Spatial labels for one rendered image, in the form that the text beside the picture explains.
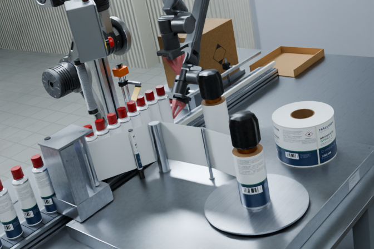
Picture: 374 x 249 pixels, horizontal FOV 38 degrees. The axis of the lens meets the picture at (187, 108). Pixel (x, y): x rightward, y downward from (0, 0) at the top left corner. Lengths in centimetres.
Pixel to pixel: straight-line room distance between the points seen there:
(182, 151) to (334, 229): 57
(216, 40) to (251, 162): 120
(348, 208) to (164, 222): 55
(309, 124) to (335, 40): 287
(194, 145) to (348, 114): 72
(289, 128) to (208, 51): 95
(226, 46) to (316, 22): 199
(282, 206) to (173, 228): 32
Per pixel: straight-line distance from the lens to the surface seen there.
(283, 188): 168
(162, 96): 209
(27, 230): 183
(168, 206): 172
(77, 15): 186
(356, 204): 170
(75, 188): 171
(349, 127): 214
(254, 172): 154
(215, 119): 189
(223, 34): 267
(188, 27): 177
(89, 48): 189
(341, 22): 451
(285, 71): 273
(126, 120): 197
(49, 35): 731
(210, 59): 260
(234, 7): 506
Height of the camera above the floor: 180
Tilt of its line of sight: 23 degrees down
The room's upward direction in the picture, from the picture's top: 12 degrees counter-clockwise
